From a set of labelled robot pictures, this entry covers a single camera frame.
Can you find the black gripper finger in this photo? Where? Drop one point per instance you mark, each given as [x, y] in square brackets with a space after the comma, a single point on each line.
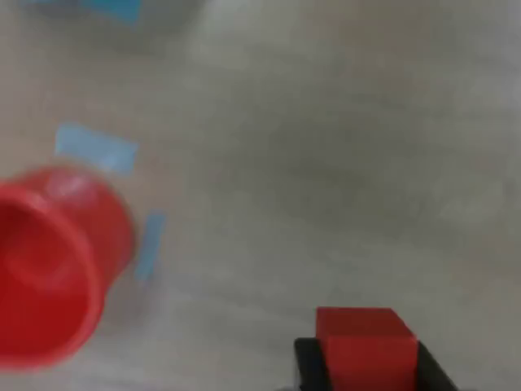
[427, 374]
[311, 366]

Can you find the red plastic bin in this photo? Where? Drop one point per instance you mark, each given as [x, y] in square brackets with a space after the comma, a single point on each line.
[49, 264]

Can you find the red cube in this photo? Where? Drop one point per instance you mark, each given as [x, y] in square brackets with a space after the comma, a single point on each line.
[366, 350]

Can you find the blue tape piece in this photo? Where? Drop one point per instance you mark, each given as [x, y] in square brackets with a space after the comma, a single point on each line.
[150, 244]
[97, 148]
[110, 10]

